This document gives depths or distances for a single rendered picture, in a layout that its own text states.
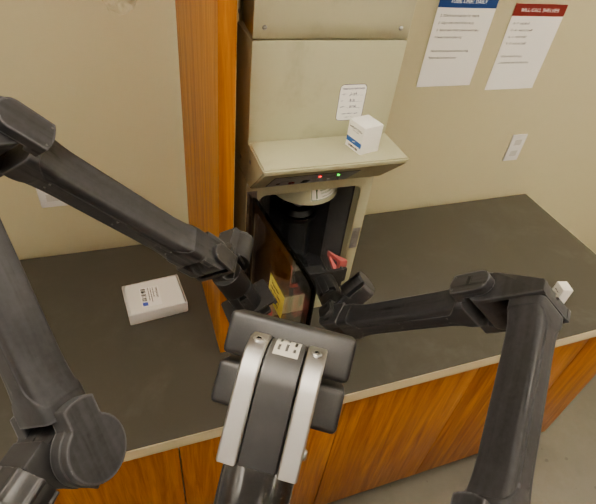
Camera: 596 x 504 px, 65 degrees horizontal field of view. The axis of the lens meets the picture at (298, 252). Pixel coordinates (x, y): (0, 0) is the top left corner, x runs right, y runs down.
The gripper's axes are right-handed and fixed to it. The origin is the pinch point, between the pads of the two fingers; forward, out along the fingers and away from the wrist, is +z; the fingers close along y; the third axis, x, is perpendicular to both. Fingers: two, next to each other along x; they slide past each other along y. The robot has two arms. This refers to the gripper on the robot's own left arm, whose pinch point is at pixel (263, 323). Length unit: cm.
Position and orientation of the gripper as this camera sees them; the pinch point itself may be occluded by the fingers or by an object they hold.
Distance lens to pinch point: 103.3
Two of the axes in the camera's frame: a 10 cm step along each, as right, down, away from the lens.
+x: 4.2, 6.2, -6.6
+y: -8.6, 5.1, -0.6
